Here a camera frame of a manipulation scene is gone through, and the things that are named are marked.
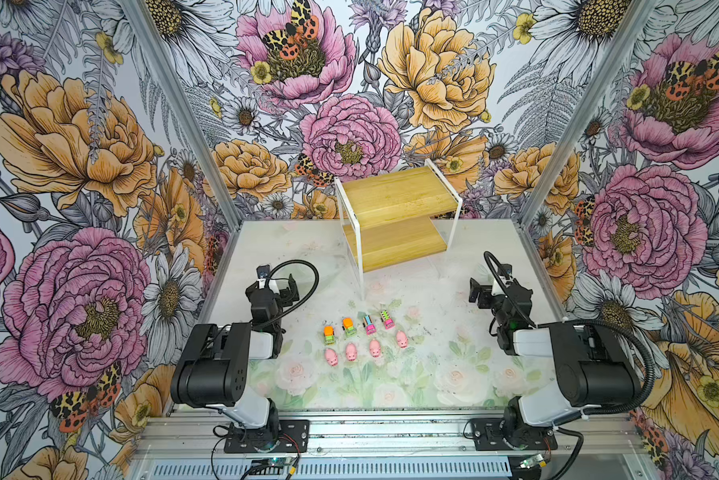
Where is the pink toy pig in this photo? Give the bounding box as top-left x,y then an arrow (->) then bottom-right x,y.
345,343 -> 358,362
325,348 -> 339,367
395,330 -> 409,349
369,339 -> 381,358

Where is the pink toy truck blue top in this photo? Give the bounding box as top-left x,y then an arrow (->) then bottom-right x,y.
363,315 -> 377,335

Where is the pink toy truck green top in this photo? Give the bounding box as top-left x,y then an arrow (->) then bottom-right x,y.
381,310 -> 395,330

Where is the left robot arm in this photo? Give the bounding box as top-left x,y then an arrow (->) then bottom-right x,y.
171,265 -> 301,430

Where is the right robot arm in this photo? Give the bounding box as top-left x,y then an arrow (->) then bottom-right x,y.
469,254 -> 657,450

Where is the two-tier bamboo white shelf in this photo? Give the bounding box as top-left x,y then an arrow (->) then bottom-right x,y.
335,159 -> 463,296

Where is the green orange toy truck leftmost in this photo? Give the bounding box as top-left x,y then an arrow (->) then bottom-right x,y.
324,326 -> 335,345

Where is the green orange toy truck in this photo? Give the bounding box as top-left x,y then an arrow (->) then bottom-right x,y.
342,317 -> 357,337
324,326 -> 335,345

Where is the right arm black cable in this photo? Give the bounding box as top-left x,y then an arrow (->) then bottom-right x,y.
483,250 -> 657,415

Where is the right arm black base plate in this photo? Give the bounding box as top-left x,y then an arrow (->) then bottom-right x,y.
465,418 -> 559,451

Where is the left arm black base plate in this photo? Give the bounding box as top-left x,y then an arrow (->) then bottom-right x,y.
223,420 -> 312,454

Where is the aluminium front rail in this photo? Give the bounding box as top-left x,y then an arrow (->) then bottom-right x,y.
134,409 -> 643,460

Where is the white vented cable duct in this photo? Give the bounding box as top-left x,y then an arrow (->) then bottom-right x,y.
141,456 -> 513,479

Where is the left aluminium corner post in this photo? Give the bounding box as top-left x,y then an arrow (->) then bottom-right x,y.
123,1 -> 242,234

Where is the aluminium corner post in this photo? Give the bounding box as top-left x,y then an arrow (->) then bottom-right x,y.
123,1 -> 242,234
519,1 -> 655,228

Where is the right aluminium corner post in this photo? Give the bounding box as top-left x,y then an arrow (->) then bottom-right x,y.
519,1 -> 655,228

